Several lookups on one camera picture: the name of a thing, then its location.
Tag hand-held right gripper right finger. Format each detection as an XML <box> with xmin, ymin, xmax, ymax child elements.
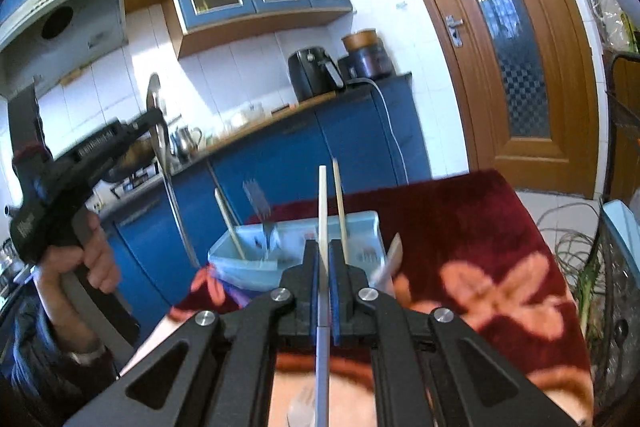
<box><xmin>327</xmin><ymin>239</ymin><xmax>581</xmax><ymax>427</ymax></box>

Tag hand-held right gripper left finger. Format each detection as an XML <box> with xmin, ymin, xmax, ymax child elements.
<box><xmin>65</xmin><ymin>239</ymin><xmax>321</xmax><ymax>427</ymax></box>

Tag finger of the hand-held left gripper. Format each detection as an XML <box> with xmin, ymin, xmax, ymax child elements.
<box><xmin>127</xmin><ymin>109</ymin><xmax>168</xmax><ymax>138</ymax></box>

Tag light blue utensil holder box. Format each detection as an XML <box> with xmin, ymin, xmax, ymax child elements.
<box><xmin>207</xmin><ymin>209</ymin><xmax>386</xmax><ymax>293</ymax></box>

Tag white utensil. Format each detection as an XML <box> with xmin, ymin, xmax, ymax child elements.
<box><xmin>372</xmin><ymin>233</ymin><xmax>405</xmax><ymax>288</ymax></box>

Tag stainless steel spoon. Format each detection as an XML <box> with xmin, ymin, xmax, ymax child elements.
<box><xmin>145</xmin><ymin>73</ymin><xmax>202</xmax><ymax>269</ymax></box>

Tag white and silver chopstick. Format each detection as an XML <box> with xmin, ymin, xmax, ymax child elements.
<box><xmin>315</xmin><ymin>165</ymin><xmax>331</xmax><ymax>427</ymax></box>

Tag wooden chopstick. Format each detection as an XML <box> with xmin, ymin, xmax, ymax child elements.
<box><xmin>214</xmin><ymin>188</ymin><xmax>247</xmax><ymax>260</ymax></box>
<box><xmin>332</xmin><ymin>159</ymin><xmax>349</xmax><ymax>255</ymax></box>

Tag stainless steel fork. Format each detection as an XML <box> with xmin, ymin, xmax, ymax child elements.
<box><xmin>242</xmin><ymin>179</ymin><xmax>281</xmax><ymax>253</ymax></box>

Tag person's left forearm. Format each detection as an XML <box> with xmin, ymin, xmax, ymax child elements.
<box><xmin>0</xmin><ymin>292</ymin><xmax>126</xmax><ymax>427</ymax></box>

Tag person's left hand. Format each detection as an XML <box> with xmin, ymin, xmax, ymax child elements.
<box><xmin>37</xmin><ymin>211</ymin><xmax>122</xmax><ymax>350</ymax></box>

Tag stainless steel kettle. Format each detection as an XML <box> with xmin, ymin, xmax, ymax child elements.
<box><xmin>170</xmin><ymin>125</ymin><xmax>203</xmax><ymax>158</ymax></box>

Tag gas stove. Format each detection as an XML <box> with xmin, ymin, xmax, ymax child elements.
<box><xmin>110</xmin><ymin>172</ymin><xmax>167</xmax><ymax>201</ymax></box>

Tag clear plastic containers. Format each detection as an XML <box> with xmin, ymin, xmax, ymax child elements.
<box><xmin>220</xmin><ymin>102</ymin><xmax>266</xmax><ymax>135</ymax></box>

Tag dark kitchen countertop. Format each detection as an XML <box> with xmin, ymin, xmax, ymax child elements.
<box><xmin>90</xmin><ymin>74</ymin><xmax>413</xmax><ymax>205</ymax></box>

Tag range hood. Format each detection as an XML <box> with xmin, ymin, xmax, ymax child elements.
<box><xmin>0</xmin><ymin>0</ymin><xmax>126</xmax><ymax>95</ymax></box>

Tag blue base cabinets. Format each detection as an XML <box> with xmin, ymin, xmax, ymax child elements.
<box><xmin>100</xmin><ymin>74</ymin><xmax>433</xmax><ymax>323</ymax></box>

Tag pink and maroon floral blanket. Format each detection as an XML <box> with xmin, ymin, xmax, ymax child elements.
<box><xmin>120</xmin><ymin>169</ymin><xmax>596</xmax><ymax>427</ymax></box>

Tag black air fryer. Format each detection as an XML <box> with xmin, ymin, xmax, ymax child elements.
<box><xmin>287</xmin><ymin>47</ymin><xmax>345</xmax><ymax>102</ymax></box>

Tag wristwatch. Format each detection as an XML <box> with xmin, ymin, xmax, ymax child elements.
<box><xmin>67</xmin><ymin>339</ymin><xmax>107</xmax><ymax>367</ymax></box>

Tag brown pot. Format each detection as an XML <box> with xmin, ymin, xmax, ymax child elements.
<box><xmin>341</xmin><ymin>28</ymin><xmax>378</xmax><ymax>52</ymax></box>

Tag dark rice cooker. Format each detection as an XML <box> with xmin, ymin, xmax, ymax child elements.
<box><xmin>337</xmin><ymin>44</ymin><xmax>393</xmax><ymax>82</ymax></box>

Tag green onion bunch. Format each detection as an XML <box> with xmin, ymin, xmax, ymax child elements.
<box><xmin>537</xmin><ymin>199</ymin><xmax>607</xmax><ymax>340</ymax></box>

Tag dark mesh basket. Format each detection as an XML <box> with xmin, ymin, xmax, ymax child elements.
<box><xmin>592</xmin><ymin>227</ymin><xmax>640</xmax><ymax>410</ymax></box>

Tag blue glass-door wall cabinet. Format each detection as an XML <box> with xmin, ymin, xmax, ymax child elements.
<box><xmin>167</xmin><ymin>0</ymin><xmax>353</xmax><ymax>58</ymax></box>

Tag white power cable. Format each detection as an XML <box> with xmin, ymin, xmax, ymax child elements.
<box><xmin>350</xmin><ymin>78</ymin><xmax>411</xmax><ymax>185</ymax></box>

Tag metal door handle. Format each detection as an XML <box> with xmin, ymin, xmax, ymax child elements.
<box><xmin>445</xmin><ymin>14</ymin><xmax>466</xmax><ymax>48</ymax></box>

